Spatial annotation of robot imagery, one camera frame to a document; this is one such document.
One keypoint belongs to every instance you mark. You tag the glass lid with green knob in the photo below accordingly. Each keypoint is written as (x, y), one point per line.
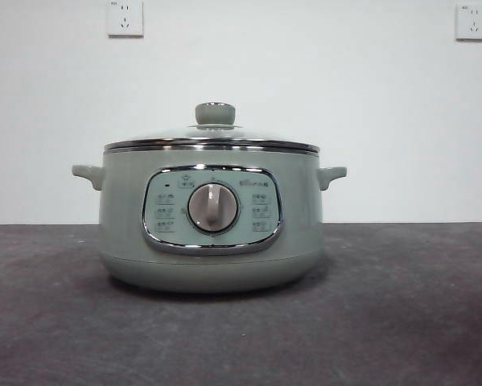
(215, 113)

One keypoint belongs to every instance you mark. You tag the white wall socket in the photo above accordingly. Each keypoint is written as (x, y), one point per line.
(125, 18)
(472, 22)

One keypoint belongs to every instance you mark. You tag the pale green electric pot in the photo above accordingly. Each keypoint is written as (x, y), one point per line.
(116, 225)

